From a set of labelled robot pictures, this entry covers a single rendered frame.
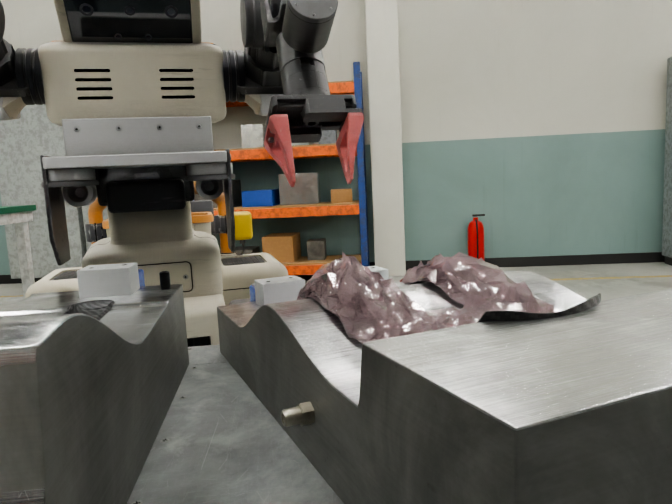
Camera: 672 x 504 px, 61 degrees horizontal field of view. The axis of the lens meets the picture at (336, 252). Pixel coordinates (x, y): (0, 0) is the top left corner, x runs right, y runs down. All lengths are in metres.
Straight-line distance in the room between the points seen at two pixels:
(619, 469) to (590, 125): 5.99
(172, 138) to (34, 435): 0.72
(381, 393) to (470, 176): 5.64
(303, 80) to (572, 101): 5.53
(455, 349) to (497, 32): 5.85
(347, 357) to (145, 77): 0.69
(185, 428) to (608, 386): 0.34
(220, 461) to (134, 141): 0.62
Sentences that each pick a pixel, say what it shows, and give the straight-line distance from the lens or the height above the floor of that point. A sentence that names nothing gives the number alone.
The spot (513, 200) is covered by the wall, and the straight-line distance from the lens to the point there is 5.99.
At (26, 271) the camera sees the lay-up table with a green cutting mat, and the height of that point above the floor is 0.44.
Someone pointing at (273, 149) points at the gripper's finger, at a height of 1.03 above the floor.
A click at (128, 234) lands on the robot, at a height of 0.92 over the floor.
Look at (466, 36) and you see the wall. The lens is 6.04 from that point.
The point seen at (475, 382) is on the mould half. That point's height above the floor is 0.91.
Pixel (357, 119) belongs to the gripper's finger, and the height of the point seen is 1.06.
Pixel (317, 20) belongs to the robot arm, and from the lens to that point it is 0.68.
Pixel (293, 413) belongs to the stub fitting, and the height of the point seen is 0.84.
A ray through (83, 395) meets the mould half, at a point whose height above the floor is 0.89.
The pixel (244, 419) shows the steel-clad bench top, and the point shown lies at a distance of 0.50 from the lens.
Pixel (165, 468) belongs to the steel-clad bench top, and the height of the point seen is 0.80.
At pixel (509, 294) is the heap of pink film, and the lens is 0.43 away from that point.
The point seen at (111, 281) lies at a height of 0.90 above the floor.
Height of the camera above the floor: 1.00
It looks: 8 degrees down
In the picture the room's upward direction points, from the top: 3 degrees counter-clockwise
